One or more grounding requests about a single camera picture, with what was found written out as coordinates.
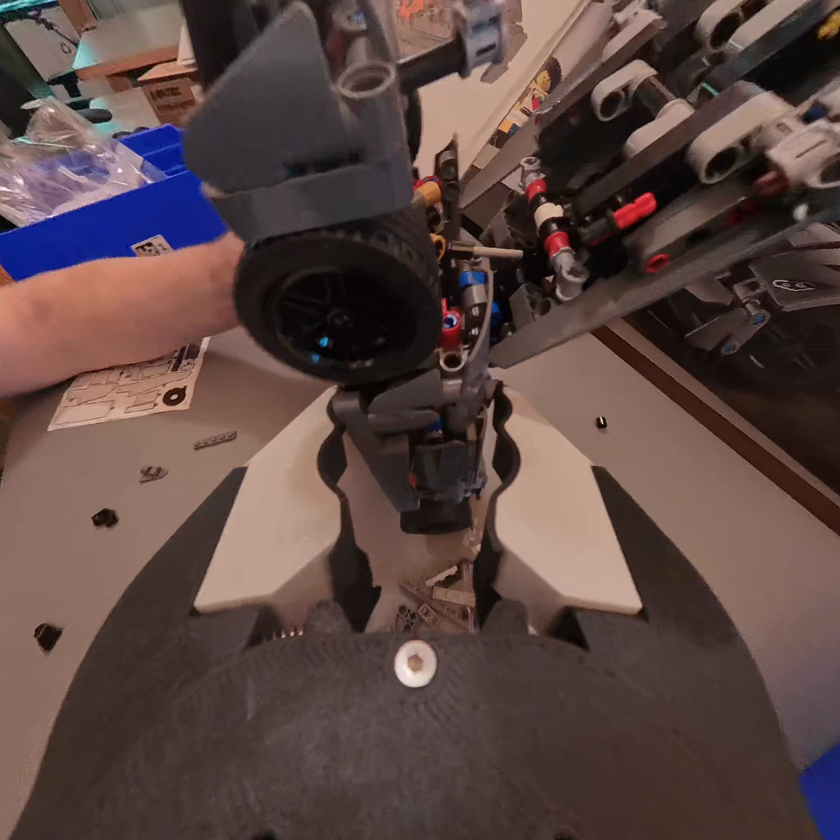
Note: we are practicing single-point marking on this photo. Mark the lego sticker sheet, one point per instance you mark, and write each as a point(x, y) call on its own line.
point(118, 394)

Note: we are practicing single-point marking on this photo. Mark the small grey lego plate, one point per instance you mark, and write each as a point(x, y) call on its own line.
point(215, 440)

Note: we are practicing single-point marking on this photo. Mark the small grey lego piece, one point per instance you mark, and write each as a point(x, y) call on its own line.
point(153, 474)

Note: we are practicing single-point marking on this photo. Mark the grey lego car chassis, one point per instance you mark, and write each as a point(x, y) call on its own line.
point(341, 295)

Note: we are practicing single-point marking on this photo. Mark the scattered loose lego pieces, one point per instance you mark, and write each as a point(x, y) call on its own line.
point(446, 594)

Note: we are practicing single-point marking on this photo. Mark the dark lego set box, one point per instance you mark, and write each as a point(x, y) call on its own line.
point(754, 394)

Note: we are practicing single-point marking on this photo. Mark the blue storage bin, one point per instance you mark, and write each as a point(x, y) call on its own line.
point(98, 223)

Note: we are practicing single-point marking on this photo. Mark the cardboard box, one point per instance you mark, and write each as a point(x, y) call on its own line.
point(164, 98)

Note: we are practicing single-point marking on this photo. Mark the clear plastic bags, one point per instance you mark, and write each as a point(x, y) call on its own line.
point(65, 164)

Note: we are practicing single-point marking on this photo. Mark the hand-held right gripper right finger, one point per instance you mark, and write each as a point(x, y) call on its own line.
point(564, 538)

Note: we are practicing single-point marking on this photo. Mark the colourful lego leaflet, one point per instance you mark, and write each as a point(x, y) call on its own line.
point(535, 98)

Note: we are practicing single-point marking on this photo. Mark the person's left forearm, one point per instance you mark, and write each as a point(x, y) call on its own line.
point(98, 328)

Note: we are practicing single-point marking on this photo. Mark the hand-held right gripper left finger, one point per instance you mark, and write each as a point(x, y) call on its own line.
point(275, 538)

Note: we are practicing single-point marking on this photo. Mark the white recycling bin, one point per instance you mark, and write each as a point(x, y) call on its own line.
point(56, 49)

